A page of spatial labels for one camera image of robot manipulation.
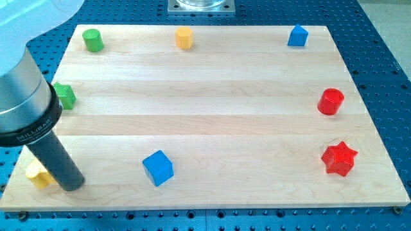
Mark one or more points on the left board mounting screw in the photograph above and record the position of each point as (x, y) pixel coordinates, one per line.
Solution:
(22, 215)

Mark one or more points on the right board mounting screw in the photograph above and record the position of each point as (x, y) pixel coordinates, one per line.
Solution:
(397, 210)

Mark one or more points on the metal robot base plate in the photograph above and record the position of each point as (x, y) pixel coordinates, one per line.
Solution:
(201, 6)

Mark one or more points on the blue triangular prism block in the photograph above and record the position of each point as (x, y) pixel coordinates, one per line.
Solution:
(298, 36)

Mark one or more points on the blue cube block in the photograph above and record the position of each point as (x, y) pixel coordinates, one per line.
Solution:
(158, 168)

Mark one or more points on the yellow hexagonal block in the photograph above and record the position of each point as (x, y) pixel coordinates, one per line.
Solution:
(184, 37)

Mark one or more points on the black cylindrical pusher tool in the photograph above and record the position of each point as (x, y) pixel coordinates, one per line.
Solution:
(46, 147)

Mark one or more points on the red cylinder block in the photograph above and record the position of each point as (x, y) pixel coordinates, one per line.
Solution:
(330, 101)

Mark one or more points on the yellow heart block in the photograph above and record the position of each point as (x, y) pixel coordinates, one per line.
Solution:
(38, 175)

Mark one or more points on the board mounting screw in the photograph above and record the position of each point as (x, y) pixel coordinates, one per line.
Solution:
(397, 210)
(22, 215)

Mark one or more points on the red star block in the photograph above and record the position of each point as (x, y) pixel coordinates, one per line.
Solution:
(339, 159)

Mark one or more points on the light wooden board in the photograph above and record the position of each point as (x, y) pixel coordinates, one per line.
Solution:
(236, 114)

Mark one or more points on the green star block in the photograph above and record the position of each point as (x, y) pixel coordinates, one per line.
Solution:
(65, 94)

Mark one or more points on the green cylinder block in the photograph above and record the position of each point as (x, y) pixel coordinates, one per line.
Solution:
(93, 40)

